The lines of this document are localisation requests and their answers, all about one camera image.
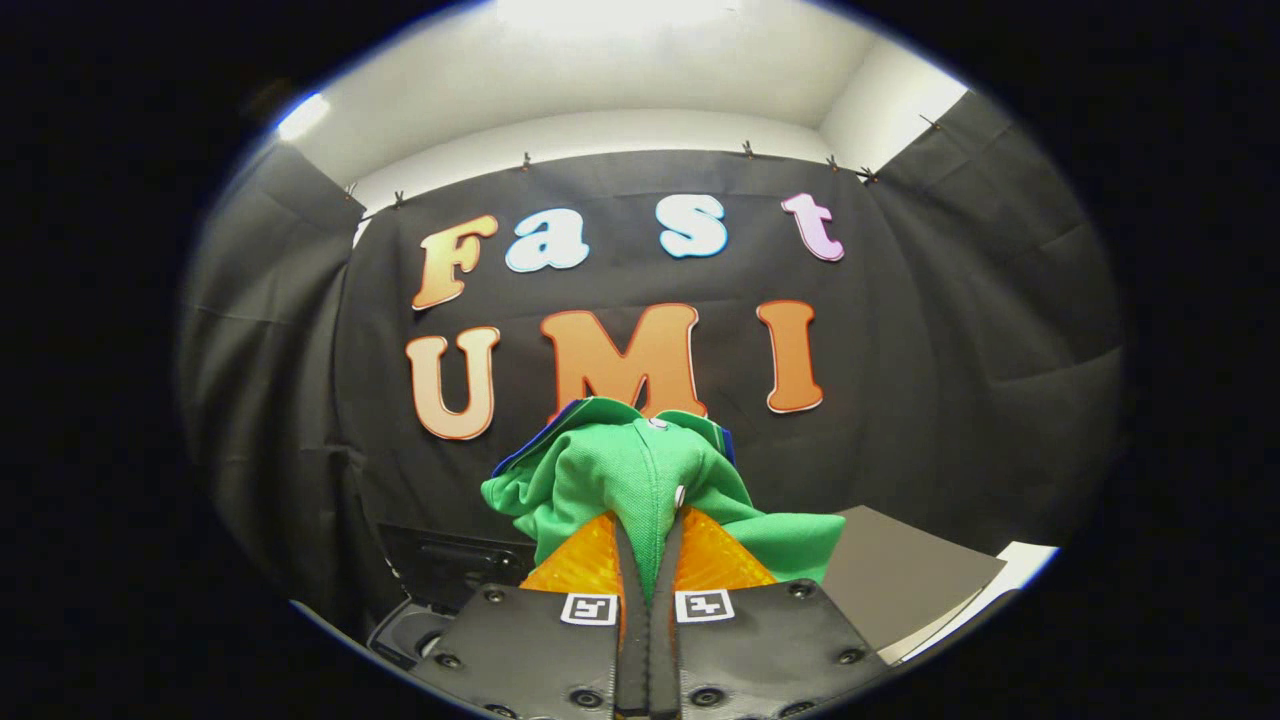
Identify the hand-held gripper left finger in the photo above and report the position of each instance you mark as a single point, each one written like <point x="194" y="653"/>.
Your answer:
<point x="540" y="650"/>

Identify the grey silver appliance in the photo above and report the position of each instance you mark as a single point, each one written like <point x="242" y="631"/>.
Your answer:
<point x="900" y="580"/>

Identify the green polo shirt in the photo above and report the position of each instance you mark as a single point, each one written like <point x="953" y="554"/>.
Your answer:
<point x="620" y="470"/>

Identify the black backdrop cloth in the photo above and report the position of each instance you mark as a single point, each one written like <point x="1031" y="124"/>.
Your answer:
<point x="950" y="350"/>

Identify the ceiling light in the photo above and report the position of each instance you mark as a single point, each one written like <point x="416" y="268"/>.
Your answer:
<point x="620" y="10"/>

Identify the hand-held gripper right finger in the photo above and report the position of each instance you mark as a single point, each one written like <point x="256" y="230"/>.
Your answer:
<point x="760" y="650"/>

